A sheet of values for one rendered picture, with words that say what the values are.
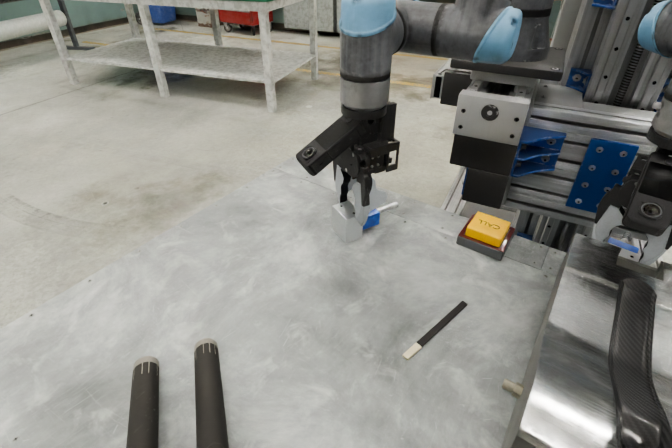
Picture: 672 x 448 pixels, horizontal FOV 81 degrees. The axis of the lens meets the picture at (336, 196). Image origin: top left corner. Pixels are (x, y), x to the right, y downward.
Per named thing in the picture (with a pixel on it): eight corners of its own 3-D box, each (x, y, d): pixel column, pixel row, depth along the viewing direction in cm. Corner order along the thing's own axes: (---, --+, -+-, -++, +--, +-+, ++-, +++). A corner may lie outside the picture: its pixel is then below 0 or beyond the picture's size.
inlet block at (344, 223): (388, 209, 80) (390, 186, 77) (403, 222, 77) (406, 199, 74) (331, 228, 75) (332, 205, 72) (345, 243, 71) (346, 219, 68)
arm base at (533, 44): (483, 43, 99) (491, -1, 93) (549, 49, 93) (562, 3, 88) (470, 56, 88) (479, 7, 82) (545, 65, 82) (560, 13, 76)
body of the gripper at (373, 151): (398, 173, 67) (405, 105, 60) (355, 187, 64) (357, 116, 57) (372, 155, 73) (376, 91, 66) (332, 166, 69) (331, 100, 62)
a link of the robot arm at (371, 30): (409, -10, 54) (383, -2, 48) (401, 71, 60) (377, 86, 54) (358, -13, 58) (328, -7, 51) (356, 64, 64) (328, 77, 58)
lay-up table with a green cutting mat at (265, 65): (141, 58, 484) (116, -39, 427) (324, 78, 417) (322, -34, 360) (60, 85, 395) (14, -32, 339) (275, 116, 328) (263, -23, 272)
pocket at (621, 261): (609, 265, 59) (619, 246, 57) (651, 280, 56) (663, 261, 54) (605, 283, 56) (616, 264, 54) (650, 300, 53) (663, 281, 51)
